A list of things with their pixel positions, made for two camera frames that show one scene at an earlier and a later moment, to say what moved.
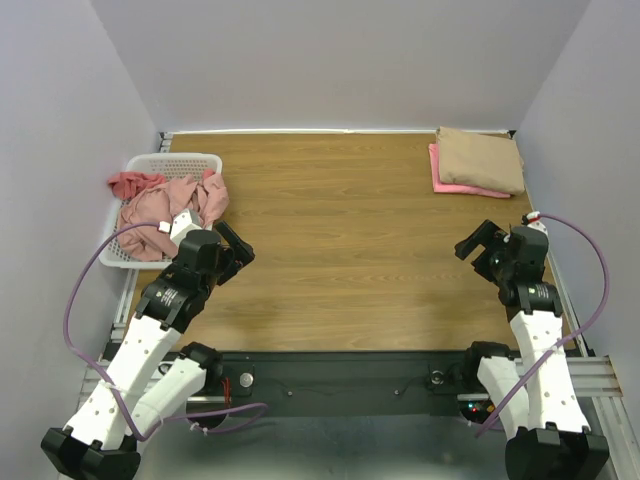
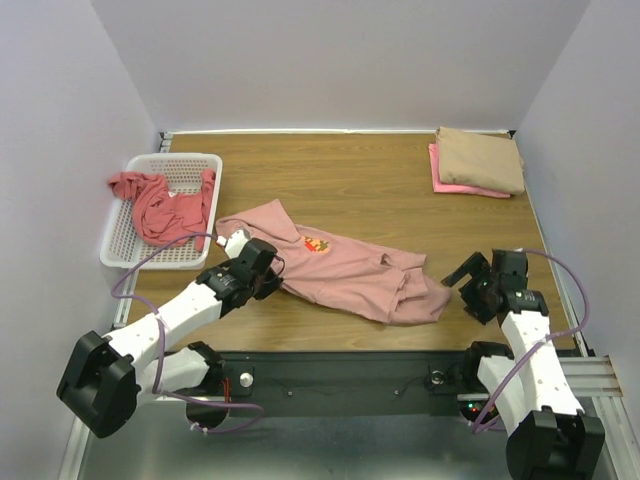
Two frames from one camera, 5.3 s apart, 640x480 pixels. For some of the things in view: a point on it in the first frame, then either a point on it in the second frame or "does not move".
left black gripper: (244, 253) -> (273, 283)
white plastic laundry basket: (112, 254) does not move
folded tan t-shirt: (486, 160) does not move
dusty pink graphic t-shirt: (163, 202) -> (369, 283)
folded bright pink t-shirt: (441, 186) does not move
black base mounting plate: (348, 383) does not move
